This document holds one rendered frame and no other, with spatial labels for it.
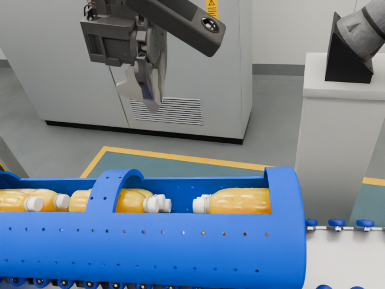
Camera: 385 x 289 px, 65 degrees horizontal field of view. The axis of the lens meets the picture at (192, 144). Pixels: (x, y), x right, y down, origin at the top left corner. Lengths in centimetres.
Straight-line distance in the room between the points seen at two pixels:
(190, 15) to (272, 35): 309
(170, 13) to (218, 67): 189
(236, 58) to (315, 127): 97
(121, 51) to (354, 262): 80
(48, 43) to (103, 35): 249
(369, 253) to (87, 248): 73
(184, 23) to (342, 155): 121
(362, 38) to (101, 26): 103
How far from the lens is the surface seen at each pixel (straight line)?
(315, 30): 342
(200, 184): 87
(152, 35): 37
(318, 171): 155
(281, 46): 348
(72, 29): 265
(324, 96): 127
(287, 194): 66
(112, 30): 37
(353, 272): 95
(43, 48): 293
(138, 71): 38
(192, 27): 35
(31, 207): 88
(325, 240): 98
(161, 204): 80
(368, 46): 128
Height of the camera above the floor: 173
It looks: 40 degrees down
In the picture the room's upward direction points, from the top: 10 degrees counter-clockwise
